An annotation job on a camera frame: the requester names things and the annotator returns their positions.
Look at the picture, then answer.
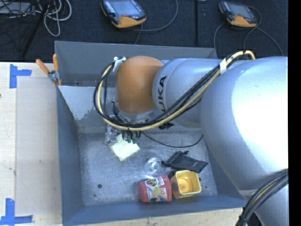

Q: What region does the pale yellow sponge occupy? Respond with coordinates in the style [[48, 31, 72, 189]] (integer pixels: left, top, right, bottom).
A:
[[110, 134, 141, 161]]

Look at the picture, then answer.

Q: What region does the grey metal bin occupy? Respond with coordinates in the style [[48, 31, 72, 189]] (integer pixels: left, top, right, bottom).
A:
[[54, 40, 248, 226]]

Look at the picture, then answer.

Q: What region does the clear glass cup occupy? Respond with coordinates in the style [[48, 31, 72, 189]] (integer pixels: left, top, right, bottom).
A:
[[143, 157, 163, 175]]

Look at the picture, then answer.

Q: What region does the red printed can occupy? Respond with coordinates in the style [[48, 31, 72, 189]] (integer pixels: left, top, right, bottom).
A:
[[138, 175, 173, 203]]

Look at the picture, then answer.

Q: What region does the pale wood flat board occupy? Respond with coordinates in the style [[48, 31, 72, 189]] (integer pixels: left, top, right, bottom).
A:
[[14, 75, 63, 224]]

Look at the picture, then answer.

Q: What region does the black cloth pouch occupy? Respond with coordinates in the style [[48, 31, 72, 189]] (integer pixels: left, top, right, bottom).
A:
[[161, 150, 209, 174]]

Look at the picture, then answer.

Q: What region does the yellow plastic cup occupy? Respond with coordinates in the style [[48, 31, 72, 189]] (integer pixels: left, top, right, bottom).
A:
[[169, 169, 203, 200]]

